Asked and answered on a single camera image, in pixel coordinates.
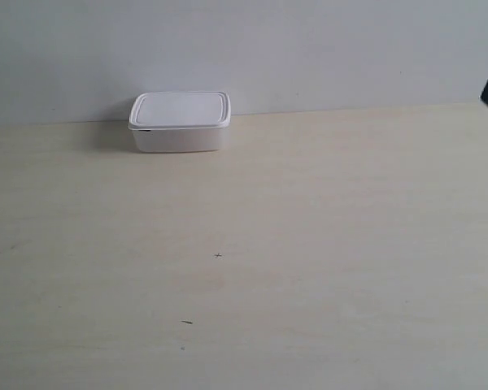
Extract white lidded plastic container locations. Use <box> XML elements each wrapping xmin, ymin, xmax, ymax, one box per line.
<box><xmin>128</xmin><ymin>91</ymin><xmax>231</xmax><ymax>153</ymax></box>

